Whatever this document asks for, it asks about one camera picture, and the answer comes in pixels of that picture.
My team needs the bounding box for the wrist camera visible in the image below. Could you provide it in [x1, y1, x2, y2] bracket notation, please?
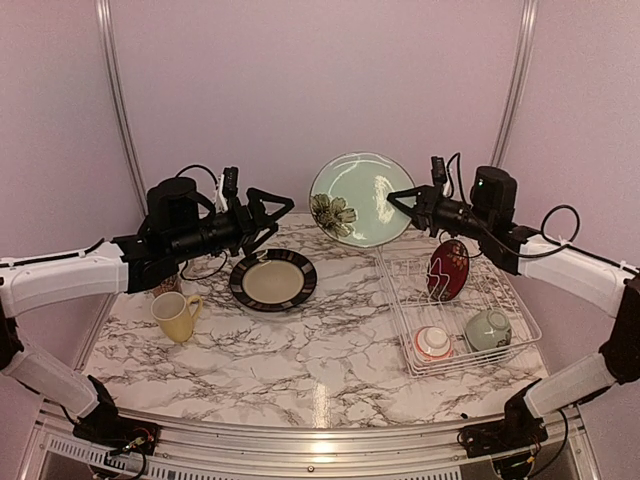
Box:
[215, 166, 239, 212]
[431, 156, 454, 198]

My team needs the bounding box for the yellow ceramic mug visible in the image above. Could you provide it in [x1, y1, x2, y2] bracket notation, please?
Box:
[150, 291, 203, 343]

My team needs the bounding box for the pale green plate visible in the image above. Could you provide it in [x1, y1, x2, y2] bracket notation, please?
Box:
[308, 152, 415, 248]

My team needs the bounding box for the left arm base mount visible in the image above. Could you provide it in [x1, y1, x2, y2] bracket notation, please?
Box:
[73, 375, 160, 456]

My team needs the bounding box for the white wire dish rack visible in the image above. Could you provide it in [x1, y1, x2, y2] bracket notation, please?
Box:
[376, 246, 542, 377]

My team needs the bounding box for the white coral pattern mug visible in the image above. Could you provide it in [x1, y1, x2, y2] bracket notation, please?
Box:
[151, 274, 182, 298]

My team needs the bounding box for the red floral plate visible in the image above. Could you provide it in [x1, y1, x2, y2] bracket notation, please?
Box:
[426, 239, 470, 302]

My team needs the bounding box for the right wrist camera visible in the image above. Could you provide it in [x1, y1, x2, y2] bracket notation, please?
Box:
[431, 156, 454, 198]

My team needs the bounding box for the pale green bowl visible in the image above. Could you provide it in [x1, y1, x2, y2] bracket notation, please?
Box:
[464, 309, 512, 351]

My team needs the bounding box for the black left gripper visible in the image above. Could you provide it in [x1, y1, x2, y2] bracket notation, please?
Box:
[168, 187, 295, 263]

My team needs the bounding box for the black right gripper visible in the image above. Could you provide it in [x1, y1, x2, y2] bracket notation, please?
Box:
[387, 181, 493, 241]

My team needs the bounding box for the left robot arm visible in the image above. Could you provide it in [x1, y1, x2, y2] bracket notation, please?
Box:
[1, 167, 295, 445]

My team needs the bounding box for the front aluminium table rail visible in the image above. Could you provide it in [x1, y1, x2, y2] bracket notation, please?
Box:
[29, 407, 596, 480]

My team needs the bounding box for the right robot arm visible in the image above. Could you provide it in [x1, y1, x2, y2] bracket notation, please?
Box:
[387, 157, 639, 448]

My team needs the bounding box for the right aluminium frame post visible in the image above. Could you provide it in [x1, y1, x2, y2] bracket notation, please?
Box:
[490, 0, 539, 168]

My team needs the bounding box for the aluminium frame post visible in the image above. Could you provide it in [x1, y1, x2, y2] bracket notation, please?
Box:
[95, 0, 147, 214]
[490, 0, 539, 168]

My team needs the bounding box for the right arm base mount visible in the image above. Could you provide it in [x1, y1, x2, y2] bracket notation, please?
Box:
[457, 380, 549, 458]

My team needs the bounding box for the left aluminium frame post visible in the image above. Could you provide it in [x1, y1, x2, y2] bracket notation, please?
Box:
[95, 0, 147, 214]

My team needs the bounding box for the black striped rim plate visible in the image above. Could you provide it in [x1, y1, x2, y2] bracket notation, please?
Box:
[229, 248, 318, 313]

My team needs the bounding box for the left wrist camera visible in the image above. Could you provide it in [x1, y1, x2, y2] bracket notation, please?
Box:
[215, 166, 239, 212]

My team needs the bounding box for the white red patterned bowl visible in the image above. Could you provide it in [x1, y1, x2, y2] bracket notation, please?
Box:
[412, 326, 453, 364]

